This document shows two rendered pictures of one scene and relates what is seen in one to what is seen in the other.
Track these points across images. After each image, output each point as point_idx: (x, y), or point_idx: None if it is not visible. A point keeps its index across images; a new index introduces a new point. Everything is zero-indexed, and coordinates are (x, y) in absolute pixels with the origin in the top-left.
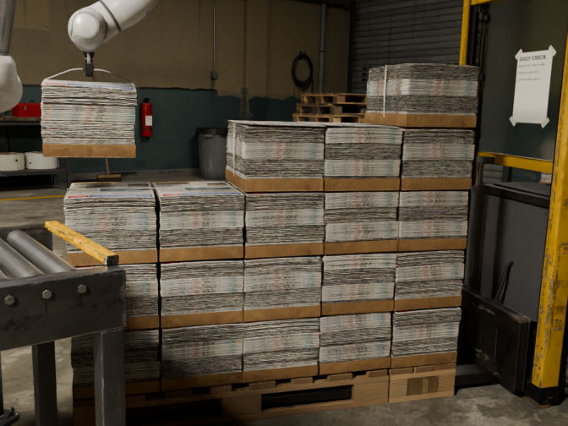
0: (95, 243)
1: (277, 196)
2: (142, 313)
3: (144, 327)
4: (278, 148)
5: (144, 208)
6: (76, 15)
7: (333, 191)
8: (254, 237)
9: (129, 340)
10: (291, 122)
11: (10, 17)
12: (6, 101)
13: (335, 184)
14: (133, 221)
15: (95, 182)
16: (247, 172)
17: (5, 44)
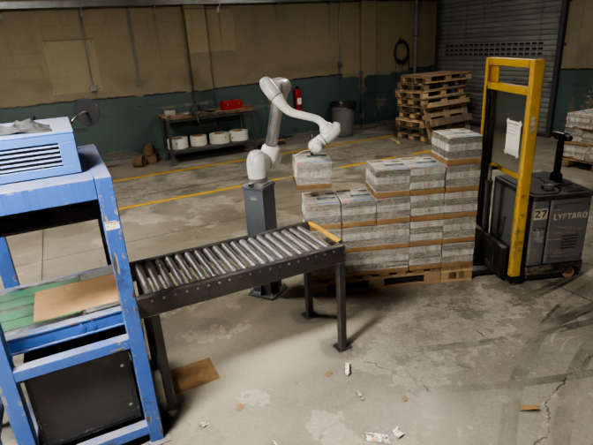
0: (332, 234)
1: (389, 199)
2: None
3: None
4: (390, 179)
5: (336, 207)
6: (313, 144)
7: None
8: (380, 215)
9: None
10: (394, 160)
11: (278, 131)
12: (277, 163)
13: (415, 192)
14: (332, 213)
15: (311, 192)
16: (377, 190)
17: (276, 142)
